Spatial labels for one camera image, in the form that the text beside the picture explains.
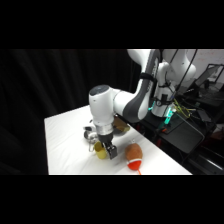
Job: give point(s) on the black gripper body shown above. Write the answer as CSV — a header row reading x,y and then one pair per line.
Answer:
x,y
106,139

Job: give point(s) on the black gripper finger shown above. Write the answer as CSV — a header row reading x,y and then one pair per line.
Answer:
x,y
112,152
103,143

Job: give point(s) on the yellow plastic cup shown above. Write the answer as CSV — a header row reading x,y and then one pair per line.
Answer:
x,y
100,151

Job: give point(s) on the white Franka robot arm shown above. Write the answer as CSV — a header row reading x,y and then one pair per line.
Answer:
x,y
103,106

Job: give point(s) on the green light strip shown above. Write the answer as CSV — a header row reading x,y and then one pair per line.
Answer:
x,y
168,116

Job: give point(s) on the black robot stand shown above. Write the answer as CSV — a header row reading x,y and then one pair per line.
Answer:
x,y
186,136

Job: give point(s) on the black curtain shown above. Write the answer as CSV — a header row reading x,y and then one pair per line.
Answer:
x,y
33,100

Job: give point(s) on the black laptop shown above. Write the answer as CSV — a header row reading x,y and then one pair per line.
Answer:
x,y
208,76

